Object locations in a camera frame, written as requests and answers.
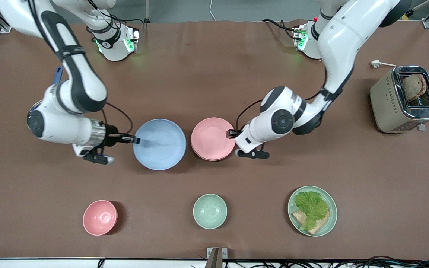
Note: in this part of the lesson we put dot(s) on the pink bowl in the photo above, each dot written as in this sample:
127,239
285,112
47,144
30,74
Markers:
99,217

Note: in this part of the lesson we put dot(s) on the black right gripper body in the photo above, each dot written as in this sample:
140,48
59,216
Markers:
111,136

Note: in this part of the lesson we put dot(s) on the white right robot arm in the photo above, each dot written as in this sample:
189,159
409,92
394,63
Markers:
82,85

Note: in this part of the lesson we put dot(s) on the thin grey pole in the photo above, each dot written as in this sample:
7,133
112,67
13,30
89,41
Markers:
147,11

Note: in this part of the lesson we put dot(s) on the brown toast slice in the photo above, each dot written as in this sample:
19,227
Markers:
412,87

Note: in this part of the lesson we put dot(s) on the beige plate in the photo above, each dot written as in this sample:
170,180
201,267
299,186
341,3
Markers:
213,159

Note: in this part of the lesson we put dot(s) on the green plate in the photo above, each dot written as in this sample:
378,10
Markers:
331,219

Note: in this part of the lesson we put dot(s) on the blue plate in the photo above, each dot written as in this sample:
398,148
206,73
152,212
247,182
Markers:
162,147

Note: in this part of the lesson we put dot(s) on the pink plate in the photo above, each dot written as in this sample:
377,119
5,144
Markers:
211,137

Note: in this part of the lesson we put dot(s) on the grey metal table bracket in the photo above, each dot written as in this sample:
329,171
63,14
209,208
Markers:
216,257

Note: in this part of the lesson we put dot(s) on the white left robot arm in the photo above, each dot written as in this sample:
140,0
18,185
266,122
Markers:
343,41

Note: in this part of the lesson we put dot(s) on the beige chrome toaster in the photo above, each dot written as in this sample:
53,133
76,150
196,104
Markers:
389,108

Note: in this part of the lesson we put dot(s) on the brown bread slice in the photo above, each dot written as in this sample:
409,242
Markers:
320,225

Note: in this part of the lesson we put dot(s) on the green bowl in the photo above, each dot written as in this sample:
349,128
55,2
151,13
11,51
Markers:
210,211

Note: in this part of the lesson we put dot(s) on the green lettuce leaf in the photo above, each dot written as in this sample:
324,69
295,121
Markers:
311,206

